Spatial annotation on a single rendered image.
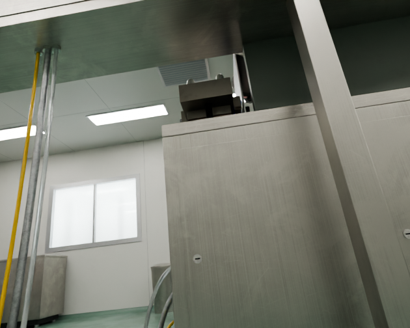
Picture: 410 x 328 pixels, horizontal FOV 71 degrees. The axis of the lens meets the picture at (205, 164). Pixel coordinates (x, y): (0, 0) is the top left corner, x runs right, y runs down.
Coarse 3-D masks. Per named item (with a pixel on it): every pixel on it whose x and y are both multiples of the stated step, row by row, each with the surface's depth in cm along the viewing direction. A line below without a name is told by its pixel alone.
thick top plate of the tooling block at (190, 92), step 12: (192, 84) 87; (204, 84) 87; (216, 84) 86; (228, 84) 86; (180, 96) 86; (192, 96) 86; (204, 96) 85; (216, 96) 85; (228, 96) 86; (192, 108) 90; (204, 108) 90
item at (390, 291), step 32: (288, 0) 74; (320, 32) 66; (320, 64) 63; (320, 96) 61; (320, 128) 64; (352, 128) 57; (352, 160) 55; (352, 192) 53; (352, 224) 54; (384, 224) 51; (384, 256) 49; (384, 288) 48; (384, 320) 47
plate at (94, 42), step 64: (0, 0) 77; (64, 0) 74; (128, 0) 72; (192, 0) 73; (256, 0) 75; (320, 0) 77; (384, 0) 80; (0, 64) 87; (64, 64) 90; (128, 64) 93
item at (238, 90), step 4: (236, 64) 102; (236, 68) 102; (236, 72) 104; (236, 76) 107; (236, 80) 109; (236, 84) 112; (240, 84) 99; (236, 88) 115; (240, 88) 99; (236, 92) 118; (240, 92) 101; (240, 96) 103
